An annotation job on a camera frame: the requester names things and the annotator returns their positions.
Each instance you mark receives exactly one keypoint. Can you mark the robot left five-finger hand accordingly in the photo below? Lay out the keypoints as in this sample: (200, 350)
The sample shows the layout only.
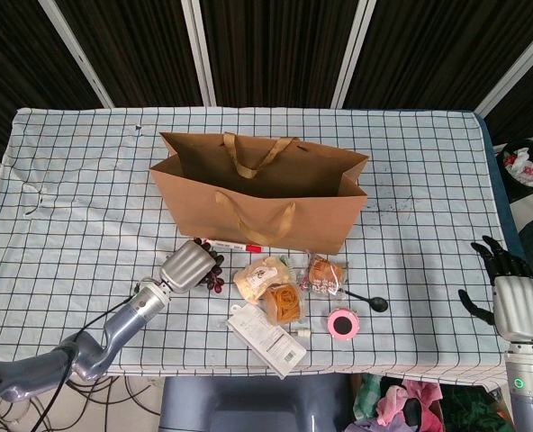
(187, 267)

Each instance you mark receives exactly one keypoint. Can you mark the robot right five-finger hand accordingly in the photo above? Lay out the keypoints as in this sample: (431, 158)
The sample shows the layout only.
(521, 306)

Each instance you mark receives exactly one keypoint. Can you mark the dark red grape bunch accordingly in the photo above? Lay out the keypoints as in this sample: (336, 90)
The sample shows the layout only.
(216, 276)

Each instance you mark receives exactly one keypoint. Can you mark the bread bun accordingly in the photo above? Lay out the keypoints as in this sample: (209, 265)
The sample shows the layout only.
(257, 276)

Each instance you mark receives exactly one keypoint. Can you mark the clear jar of rubber bands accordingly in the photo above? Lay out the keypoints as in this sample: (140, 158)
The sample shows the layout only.
(284, 303)

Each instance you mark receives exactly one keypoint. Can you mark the round cake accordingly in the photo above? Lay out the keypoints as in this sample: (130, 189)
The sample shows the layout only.
(325, 274)

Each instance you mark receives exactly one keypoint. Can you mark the pink tape roll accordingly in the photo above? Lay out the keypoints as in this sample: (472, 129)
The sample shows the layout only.
(343, 324)

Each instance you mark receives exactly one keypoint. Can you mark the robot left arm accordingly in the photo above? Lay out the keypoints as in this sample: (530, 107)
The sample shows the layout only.
(122, 324)

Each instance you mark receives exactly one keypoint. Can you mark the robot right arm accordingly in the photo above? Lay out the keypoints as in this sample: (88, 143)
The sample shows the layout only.
(530, 382)

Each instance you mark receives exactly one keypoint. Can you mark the brown paper bag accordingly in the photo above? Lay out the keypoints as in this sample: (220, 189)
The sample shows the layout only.
(293, 225)

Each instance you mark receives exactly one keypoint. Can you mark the red and white marker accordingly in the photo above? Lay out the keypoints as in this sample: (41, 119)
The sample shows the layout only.
(230, 246)

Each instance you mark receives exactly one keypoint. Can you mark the white flat barcode package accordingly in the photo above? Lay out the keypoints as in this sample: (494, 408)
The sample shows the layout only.
(266, 337)

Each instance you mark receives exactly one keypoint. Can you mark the dark green cloth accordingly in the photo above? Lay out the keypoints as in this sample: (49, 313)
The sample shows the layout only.
(469, 409)

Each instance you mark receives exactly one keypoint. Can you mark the pink cloth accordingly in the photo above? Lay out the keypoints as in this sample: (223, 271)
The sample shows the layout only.
(424, 391)

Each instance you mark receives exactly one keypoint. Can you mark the checkered white tablecloth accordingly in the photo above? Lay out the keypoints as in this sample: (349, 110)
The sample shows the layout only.
(91, 180)

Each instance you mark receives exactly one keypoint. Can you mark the black spoon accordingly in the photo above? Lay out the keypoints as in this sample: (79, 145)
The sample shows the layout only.
(378, 304)

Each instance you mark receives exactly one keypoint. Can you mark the blue-grey robot torso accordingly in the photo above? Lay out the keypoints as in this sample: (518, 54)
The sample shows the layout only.
(248, 405)

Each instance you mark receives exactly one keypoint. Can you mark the light green cloth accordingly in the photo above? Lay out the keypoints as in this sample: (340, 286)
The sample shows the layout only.
(365, 396)

